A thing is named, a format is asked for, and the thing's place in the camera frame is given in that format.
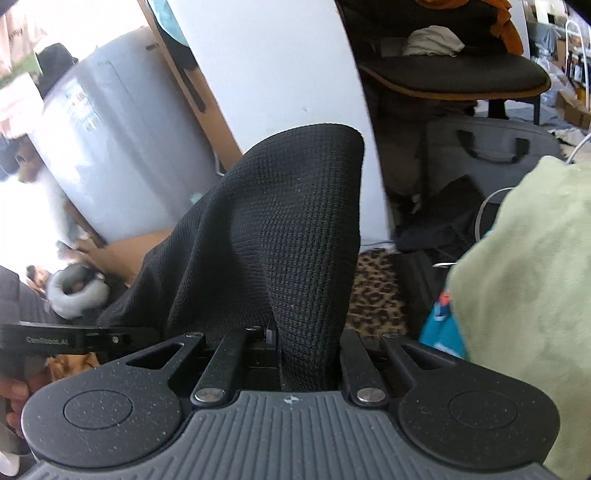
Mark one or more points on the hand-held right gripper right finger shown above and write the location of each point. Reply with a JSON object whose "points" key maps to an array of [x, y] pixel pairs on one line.
{"points": [[355, 364]]}

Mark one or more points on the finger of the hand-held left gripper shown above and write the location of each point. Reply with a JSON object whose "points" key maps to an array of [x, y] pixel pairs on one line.
{"points": [[124, 339]]}

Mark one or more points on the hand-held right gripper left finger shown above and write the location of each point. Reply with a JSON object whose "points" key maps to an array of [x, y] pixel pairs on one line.
{"points": [[272, 350]]}

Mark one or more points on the black pants with patterned stripe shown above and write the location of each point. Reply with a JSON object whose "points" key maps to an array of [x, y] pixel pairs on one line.
{"points": [[277, 221]]}

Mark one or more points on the black clothes heap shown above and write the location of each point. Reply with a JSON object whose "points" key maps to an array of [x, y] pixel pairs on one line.
{"points": [[438, 221]]}

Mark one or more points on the dark clothes pile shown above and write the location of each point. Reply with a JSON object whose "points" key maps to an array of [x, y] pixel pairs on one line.
{"points": [[55, 64]]}

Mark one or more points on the person's left hand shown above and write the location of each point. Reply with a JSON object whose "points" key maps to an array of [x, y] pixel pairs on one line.
{"points": [[16, 392]]}

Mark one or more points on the dark grey cushion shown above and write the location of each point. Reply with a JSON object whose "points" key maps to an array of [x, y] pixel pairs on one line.
{"points": [[14, 295]]}

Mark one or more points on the grey neck pillow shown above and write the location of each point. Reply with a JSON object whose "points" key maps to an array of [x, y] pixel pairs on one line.
{"points": [[60, 295]]}

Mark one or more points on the teddy bear toy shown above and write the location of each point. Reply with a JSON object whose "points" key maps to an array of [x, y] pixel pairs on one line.
{"points": [[39, 277]]}

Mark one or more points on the leopard print cloth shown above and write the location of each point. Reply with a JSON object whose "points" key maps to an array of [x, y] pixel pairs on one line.
{"points": [[374, 295]]}

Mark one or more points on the folded cardboard sheet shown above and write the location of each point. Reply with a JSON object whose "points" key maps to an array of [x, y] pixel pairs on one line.
{"points": [[124, 258]]}

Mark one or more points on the teal patterned cloth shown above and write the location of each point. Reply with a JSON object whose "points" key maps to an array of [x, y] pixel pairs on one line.
{"points": [[438, 332]]}

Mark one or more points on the light green cloth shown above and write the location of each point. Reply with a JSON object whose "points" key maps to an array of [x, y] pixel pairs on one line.
{"points": [[531, 300]]}

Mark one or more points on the grey wrapped appliance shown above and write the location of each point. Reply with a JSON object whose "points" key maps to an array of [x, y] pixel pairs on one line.
{"points": [[129, 152]]}

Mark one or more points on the tall cardboard box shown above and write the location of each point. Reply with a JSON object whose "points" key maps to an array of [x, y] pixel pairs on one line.
{"points": [[217, 129]]}

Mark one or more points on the black chair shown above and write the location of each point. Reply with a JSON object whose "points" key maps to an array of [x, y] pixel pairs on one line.
{"points": [[452, 76]]}

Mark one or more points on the beige cloth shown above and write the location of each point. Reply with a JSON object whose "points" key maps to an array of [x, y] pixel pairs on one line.
{"points": [[434, 41]]}

